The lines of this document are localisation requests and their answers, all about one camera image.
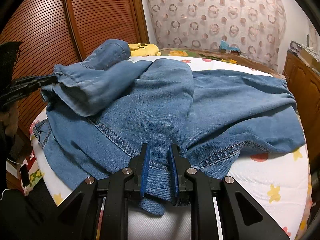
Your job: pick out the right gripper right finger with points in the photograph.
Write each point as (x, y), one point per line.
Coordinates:
(220, 208)

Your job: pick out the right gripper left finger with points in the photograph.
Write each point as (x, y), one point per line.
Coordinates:
(98, 209)

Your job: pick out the blue denim jeans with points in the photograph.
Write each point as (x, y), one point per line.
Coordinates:
(102, 110)

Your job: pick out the person's left hand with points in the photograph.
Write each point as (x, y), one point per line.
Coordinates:
(10, 120)

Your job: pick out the white floral bed blanket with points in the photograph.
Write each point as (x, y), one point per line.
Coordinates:
(280, 183)

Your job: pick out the brown louvered wardrobe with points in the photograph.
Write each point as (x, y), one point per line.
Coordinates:
(67, 31)

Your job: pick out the yellow plush toy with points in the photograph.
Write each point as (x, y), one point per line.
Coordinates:
(144, 49)

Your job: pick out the colourful floral bed sheet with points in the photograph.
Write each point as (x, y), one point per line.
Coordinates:
(220, 56)

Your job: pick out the wooden dresser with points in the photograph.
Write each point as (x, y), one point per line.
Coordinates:
(303, 83)

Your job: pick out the blue item on headboard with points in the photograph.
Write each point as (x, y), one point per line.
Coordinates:
(229, 48)

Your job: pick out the cardboard box on dresser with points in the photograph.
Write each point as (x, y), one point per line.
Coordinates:
(307, 54)

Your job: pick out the pink circle patterned curtain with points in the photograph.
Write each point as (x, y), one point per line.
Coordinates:
(254, 27)

